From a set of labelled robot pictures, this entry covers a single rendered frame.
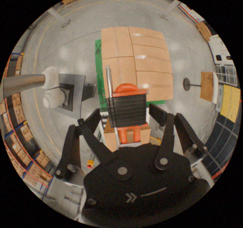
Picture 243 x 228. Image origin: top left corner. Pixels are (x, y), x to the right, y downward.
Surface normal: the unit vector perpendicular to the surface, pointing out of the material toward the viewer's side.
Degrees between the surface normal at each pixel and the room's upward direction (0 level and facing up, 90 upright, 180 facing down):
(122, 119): 0
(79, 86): 0
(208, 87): 90
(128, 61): 0
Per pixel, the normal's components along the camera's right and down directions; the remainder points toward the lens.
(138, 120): 0.03, 0.29
